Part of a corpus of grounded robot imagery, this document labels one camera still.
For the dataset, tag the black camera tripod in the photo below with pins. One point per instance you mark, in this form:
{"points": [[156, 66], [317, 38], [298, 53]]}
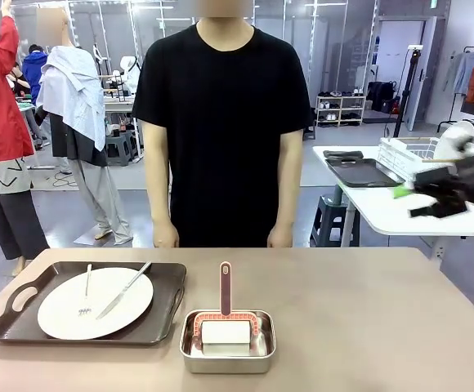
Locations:
{"points": [[409, 81]]}

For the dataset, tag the silver fork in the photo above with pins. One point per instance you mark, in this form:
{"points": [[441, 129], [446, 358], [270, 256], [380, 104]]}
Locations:
{"points": [[86, 286]]}

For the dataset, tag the person's left forearm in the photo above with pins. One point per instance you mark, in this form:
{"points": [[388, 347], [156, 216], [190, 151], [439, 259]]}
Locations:
{"points": [[288, 196]]}

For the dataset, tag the white side table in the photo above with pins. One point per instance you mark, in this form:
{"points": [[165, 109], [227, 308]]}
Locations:
{"points": [[368, 204]]}

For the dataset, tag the grey hanging shirt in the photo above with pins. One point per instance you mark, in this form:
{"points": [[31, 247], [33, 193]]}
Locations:
{"points": [[459, 73]]}

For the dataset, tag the person's right hand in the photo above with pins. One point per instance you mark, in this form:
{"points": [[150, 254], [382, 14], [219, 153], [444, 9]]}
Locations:
{"points": [[165, 237]]}

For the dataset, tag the white shoe rack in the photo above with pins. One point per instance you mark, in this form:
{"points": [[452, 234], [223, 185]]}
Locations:
{"points": [[341, 108]]}

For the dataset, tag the silver table knife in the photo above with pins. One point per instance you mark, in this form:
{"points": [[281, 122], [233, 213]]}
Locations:
{"points": [[118, 296]]}

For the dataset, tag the white round dinner plate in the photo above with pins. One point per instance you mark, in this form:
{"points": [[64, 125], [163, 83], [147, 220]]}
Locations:
{"points": [[65, 302]]}

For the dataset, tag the black folded cloth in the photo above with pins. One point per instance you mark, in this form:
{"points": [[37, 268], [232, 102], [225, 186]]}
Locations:
{"points": [[343, 154]]}

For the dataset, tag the background person blue hoodie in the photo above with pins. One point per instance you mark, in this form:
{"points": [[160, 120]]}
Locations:
{"points": [[34, 69]]}

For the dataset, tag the dark brown serving tray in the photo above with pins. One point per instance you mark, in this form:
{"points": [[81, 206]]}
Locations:
{"points": [[167, 286]]}

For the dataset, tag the person's left hand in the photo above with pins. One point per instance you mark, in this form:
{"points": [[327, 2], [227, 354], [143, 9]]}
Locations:
{"points": [[280, 237]]}

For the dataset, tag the grey plastic step stool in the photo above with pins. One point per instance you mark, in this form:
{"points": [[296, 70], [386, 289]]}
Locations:
{"points": [[333, 220]]}

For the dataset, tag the person's right forearm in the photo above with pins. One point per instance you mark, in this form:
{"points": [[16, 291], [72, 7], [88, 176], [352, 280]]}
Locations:
{"points": [[158, 196]]}

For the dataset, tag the mannequin in white shirt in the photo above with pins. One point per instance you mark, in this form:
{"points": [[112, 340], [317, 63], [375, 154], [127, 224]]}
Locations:
{"points": [[73, 90]]}

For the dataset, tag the rectangular stainless steel tray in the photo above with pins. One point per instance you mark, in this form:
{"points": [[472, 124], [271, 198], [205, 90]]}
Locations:
{"points": [[226, 365]]}

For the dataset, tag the seated background person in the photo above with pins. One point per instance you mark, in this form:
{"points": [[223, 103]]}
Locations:
{"points": [[18, 79]]}

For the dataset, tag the stacked grey stools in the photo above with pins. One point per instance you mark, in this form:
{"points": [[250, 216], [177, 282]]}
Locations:
{"points": [[120, 149]]}

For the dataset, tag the dark bags pile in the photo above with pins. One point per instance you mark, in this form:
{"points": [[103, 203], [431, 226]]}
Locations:
{"points": [[382, 96]]}

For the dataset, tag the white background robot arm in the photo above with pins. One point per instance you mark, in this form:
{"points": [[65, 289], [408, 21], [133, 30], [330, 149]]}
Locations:
{"points": [[130, 69]]}

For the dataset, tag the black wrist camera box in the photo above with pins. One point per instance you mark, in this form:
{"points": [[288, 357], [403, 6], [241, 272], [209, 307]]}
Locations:
{"points": [[433, 179]]}

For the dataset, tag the person in black t-shirt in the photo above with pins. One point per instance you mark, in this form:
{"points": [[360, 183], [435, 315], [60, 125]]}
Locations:
{"points": [[220, 122]]}

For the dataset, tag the white floor sheet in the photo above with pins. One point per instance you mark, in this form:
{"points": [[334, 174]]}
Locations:
{"points": [[85, 240]]}

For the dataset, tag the white frame workbench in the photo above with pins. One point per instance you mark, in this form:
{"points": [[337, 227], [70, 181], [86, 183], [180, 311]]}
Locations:
{"points": [[118, 105]]}

